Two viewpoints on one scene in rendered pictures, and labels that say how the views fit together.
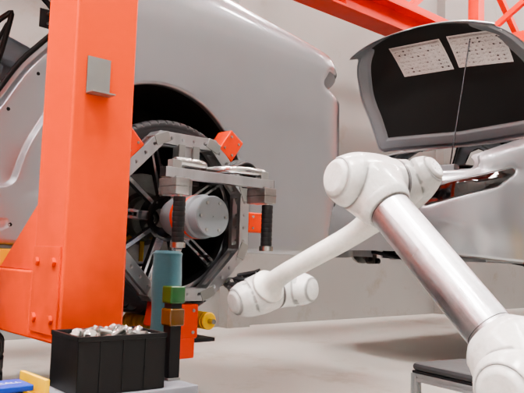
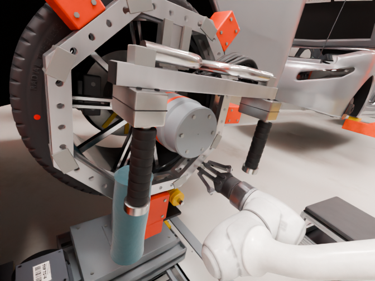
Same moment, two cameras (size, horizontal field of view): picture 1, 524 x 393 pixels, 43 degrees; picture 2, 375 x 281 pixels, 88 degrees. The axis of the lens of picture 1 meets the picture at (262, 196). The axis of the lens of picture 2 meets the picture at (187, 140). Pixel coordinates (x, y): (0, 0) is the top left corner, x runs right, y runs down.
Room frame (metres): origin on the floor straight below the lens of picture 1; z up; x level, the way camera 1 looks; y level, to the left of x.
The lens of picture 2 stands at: (1.63, 0.17, 0.99)
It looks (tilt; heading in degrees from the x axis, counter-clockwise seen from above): 20 degrees down; 0
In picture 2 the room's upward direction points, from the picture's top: 11 degrees clockwise
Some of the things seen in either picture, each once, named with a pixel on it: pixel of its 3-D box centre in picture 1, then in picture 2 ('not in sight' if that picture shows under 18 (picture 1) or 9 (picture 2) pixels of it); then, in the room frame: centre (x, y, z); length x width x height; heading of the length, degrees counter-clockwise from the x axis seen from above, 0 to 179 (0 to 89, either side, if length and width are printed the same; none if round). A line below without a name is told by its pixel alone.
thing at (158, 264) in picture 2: not in sight; (123, 247); (2.32, 0.38, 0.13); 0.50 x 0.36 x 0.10; 132
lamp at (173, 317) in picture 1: (172, 316); not in sight; (1.54, 0.19, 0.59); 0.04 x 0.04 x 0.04; 42
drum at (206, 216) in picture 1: (192, 217); (173, 120); (2.14, 0.22, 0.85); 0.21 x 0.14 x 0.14; 42
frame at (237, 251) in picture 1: (180, 217); (159, 113); (2.19, 0.27, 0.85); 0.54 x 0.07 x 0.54; 132
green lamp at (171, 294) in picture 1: (173, 294); not in sight; (1.54, 0.19, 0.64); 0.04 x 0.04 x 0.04; 42
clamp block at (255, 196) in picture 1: (261, 196); (259, 106); (2.15, 0.00, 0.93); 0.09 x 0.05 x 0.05; 42
